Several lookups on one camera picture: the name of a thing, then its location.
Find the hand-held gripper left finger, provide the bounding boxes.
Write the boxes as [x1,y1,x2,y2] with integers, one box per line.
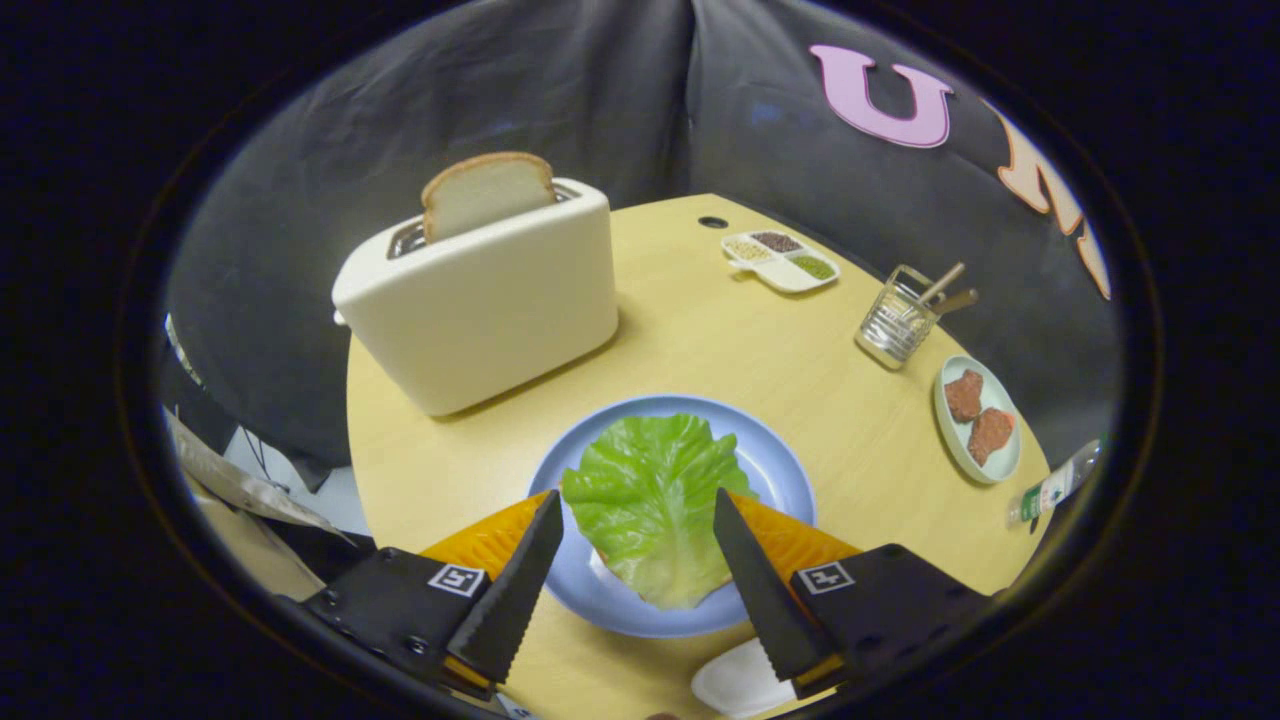
[300,489,565,699]

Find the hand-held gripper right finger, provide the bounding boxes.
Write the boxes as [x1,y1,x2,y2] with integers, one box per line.
[713,488,996,699]

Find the green lettuce leaf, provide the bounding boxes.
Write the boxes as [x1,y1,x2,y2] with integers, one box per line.
[561,413,758,611]

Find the plain bread slice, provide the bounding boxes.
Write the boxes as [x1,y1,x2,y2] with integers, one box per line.
[421,152,557,245]

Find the white bowl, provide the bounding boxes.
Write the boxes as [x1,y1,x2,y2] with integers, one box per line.
[690,638,801,719]

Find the blue plate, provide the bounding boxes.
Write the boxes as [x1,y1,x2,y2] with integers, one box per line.
[527,394,818,639]

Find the pale green plate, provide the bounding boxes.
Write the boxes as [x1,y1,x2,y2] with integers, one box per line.
[933,356,1022,486]

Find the brown meat patty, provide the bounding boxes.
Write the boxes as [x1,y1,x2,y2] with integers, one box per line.
[967,407,1017,467]
[944,369,986,423]

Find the white toaster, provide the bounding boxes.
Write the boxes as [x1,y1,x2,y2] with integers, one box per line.
[332,178,620,418]

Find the silver foil bag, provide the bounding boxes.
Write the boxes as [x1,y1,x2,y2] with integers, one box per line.
[163,410,351,541]

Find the clear plastic water bottle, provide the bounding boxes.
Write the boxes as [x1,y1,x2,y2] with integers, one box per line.
[1006,437,1106,528]

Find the white divided condiment dish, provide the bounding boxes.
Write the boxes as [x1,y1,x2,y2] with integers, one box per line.
[721,230,841,294]

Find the black backdrop cloth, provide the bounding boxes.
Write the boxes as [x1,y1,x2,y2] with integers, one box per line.
[160,0,1121,491]

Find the metal wire utensil holder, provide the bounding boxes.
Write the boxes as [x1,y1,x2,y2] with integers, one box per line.
[856,264,941,371]

